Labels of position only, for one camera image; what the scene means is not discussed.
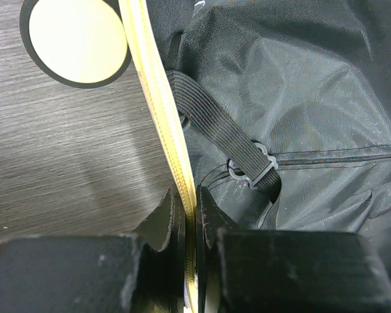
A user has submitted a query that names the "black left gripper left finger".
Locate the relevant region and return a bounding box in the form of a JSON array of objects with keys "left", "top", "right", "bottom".
[{"left": 0, "top": 187, "right": 184, "bottom": 312}]

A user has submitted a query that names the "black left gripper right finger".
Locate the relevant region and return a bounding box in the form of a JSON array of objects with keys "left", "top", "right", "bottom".
[{"left": 196, "top": 186, "right": 391, "bottom": 312}]

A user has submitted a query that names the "yellow hard-shell suitcase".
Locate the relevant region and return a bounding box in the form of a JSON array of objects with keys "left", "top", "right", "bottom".
[{"left": 19, "top": 0, "right": 391, "bottom": 313}]

